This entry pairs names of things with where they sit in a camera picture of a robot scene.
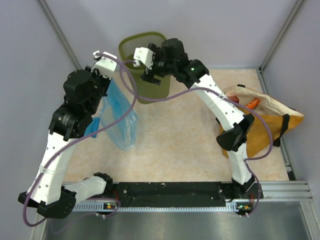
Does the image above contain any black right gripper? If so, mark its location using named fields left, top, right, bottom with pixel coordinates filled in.
left=140, top=44, right=176, bottom=86

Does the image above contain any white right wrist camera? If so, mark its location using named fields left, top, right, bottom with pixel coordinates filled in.
left=133, top=47, right=154, bottom=70

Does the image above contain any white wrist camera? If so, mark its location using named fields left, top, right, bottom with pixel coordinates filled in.
left=133, top=47, right=154, bottom=70
left=91, top=50, right=117, bottom=79

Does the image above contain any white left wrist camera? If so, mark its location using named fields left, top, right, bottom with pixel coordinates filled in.
left=91, top=50, right=117, bottom=79

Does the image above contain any yellow canvas tote bag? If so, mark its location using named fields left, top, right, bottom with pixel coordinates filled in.
left=223, top=85, right=305, bottom=158

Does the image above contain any red box in tote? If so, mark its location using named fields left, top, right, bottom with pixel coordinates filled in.
left=228, top=95, right=240, bottom=104

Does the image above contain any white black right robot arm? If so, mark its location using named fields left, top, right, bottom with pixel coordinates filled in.
left=133, top=38, right=255, bottom=198

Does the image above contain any olive green plastic trash bin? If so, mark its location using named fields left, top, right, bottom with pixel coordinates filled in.
left=118, top=31, right=171, bottom=99

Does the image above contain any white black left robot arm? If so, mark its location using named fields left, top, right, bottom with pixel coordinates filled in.
left=18, top=67, right=114, bottom=219

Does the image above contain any blue plastic trash bag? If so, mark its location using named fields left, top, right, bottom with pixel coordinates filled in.
left=83, top=79, right=139, bottom=151

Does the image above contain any grey slotted cable duct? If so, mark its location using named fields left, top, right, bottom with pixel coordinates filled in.
left=72, top=201, right=252, bottom=213

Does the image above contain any orange packet in tote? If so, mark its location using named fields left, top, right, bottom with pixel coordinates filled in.
left=245, top=98, right=261, bottom=110

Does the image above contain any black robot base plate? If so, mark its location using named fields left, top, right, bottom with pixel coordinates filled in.
left=84, top=181, right=263, bottom=208

